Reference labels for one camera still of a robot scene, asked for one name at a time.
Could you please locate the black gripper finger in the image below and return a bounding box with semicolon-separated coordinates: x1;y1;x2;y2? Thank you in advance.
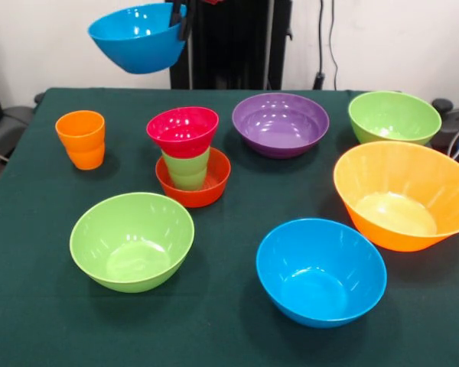
168;0;187;28
177;0;197;43

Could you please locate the blue plastic bowl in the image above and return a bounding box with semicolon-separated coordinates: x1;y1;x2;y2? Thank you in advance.
256;218;388;330
87;2;188;75

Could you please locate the pink plastic bowl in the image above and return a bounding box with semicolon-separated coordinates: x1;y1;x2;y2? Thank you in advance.
145;106;220;159

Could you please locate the purple plastic bowl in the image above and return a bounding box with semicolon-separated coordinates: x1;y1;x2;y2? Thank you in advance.
231;92;330;160

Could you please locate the green plastic cup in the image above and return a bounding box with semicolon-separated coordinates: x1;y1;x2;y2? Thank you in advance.
161;146;211;192

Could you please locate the red plastic bowl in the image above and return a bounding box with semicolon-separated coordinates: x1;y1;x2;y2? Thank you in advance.
155;147;232;209

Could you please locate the large orange plastic bowl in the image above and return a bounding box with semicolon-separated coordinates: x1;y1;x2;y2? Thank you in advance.
333;140;459;253

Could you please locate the orange plastic cup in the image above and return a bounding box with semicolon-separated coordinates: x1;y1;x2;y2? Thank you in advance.
54;109;106;171

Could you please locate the black office chair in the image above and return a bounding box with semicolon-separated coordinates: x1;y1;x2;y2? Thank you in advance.
0;91;47;165
430;97;459;160

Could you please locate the green plastic bowl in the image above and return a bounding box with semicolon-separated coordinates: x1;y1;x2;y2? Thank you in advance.
69;191;196;294
347;90;443;147

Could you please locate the dark green tablecloth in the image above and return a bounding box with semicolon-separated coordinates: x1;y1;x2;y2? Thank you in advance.
0;86;459;367

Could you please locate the black wall cable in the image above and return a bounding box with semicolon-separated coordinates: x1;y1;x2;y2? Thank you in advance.
312;0;340;91

